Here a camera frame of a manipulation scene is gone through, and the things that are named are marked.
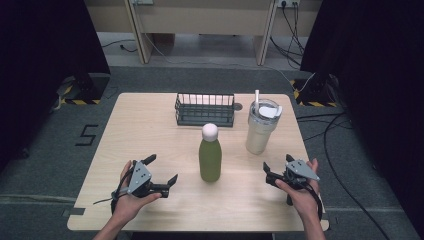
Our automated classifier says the green bottle with white cap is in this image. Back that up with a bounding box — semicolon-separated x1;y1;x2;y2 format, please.
198;122;223;184

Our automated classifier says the person's left hand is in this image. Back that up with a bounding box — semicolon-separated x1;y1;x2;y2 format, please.
112;160;164;223

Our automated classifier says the long black floor cable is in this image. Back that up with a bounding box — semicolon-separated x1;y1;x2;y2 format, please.
295;111;392;240

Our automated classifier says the cream tumbler with straw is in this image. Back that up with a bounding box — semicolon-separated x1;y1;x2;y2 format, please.
245;89;284;156

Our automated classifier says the person's right hand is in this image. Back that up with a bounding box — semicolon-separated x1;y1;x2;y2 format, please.
274;158;323;220

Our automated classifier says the black wire basket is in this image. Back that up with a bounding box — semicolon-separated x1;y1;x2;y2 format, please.
174;92;236;128

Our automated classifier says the bundle of black hanging cables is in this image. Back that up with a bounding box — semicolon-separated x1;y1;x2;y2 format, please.
268;2;306;70

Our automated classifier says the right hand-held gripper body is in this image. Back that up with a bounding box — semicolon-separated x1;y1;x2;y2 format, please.
281;158;321;206

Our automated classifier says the white wall power socket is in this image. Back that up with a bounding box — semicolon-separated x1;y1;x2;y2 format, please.
276;0;301;9

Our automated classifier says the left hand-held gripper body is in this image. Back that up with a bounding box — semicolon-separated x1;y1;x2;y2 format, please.
126;160;155;199

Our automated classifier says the black curtain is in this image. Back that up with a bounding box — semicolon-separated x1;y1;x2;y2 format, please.
0;0;111;169
299;0;424;232

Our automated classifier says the short black floor cable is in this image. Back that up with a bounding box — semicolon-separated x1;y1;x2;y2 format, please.
101;38;139;54

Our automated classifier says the right hand-held gripper black cable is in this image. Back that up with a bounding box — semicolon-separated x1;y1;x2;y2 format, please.
304;182;325;222

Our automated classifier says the stand base with striped tape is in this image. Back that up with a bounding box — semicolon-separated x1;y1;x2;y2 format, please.
57;73;111;106
289;73;340;109

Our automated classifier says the beige wooden desk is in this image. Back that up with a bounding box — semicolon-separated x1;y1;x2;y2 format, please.
83;0;323;66

